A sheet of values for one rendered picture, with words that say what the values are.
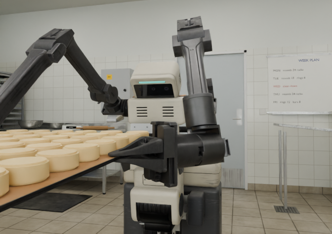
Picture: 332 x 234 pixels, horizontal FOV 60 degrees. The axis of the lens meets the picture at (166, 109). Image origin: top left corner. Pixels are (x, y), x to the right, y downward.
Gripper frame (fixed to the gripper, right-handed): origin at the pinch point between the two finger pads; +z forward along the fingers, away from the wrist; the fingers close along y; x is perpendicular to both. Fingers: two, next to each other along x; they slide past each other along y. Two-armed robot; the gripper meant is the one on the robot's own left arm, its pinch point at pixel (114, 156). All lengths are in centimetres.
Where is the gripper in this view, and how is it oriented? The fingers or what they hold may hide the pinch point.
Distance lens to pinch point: 44.2
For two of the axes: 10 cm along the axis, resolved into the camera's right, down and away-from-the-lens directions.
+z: -8.5, 0.0, -5.2
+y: 0.1, 10.0, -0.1
